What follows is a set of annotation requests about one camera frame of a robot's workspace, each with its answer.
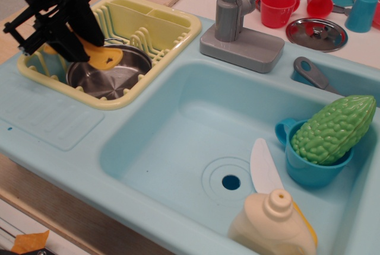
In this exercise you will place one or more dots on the white toy knife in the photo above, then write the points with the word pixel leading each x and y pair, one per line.
pixel 264 174

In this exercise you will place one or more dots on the steel pot lid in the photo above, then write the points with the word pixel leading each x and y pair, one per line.
pixel 317 34

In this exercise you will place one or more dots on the grey utensil handle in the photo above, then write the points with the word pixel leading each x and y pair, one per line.
pixel 310 72

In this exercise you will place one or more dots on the light blue toy sink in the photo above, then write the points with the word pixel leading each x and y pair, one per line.
pixel 169 172

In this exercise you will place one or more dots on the orange tape piece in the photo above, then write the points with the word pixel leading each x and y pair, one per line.
pixel 25 243

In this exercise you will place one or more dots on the red cup front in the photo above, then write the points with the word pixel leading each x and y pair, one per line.
pixel 276 13

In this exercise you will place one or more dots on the cream detergent bottle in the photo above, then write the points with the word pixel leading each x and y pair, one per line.
pixel 270 224

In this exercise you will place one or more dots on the blue cup upside down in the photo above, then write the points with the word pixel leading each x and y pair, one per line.
pixel 361 16

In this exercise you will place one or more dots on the red cup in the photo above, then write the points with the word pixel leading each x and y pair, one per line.
pixel 276 13
pixel 319 8

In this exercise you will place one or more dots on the yellow dish brush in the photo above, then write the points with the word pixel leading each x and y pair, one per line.
pixel 101 57

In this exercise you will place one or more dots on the green bitter melon toy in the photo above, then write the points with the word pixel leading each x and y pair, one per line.
pixel 334 130

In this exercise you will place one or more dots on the yellow dish rack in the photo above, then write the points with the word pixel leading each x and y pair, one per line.
pixel 157 30

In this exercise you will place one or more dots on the steel pot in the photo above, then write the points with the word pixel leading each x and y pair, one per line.
pixel 110 84

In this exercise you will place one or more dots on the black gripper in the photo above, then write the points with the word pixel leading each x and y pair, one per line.
pixel 27 29

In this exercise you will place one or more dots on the blue cup in sink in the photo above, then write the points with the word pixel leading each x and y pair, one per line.
pixel 302 171

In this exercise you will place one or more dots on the red cup right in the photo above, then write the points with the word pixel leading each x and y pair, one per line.
pixel 319 8

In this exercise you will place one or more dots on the grey toy faucet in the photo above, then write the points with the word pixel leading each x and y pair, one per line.
pixel 228 40

